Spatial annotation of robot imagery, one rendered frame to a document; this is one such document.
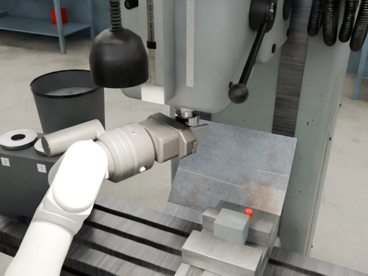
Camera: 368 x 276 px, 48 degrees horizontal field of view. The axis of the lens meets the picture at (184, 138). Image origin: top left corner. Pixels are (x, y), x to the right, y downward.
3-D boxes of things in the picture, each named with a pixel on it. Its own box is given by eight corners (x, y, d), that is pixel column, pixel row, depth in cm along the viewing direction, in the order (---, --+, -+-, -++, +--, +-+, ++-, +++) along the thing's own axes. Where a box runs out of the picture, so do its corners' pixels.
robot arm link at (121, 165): (142, 170, 66) (78, 197, 60) (118, 184, 75) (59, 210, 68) (113, 107, 67) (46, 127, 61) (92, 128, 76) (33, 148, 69)
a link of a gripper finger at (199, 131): (206, 135, 80) (182, 145, 76) (207, 120, 78) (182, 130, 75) (212, 138, 79) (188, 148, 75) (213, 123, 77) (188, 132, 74)
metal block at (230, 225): (240, 253, 84) (242, 230, 81) (212, 244, 86) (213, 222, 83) (247, 236, 88) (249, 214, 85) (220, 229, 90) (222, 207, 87)
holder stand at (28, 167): (73, 227, 103) (62, 159, 93) (-1, 211, 109) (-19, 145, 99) (96, 199, 113) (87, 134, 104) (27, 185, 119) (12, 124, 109)
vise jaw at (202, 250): (253, 286, 78) (255, 271, 76) (181, 262, 83) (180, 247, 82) (261, 264, 83) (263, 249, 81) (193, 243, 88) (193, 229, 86)
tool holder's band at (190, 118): (180, 124, 75) (180, 119, 75) (170, 114, 79) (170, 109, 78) (203, 119, 77) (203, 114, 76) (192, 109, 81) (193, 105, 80)
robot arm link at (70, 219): (115, 150, 64) (83, 234, 57) (96, 165, 71) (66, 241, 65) (76, 132, 61) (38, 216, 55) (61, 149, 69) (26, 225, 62)
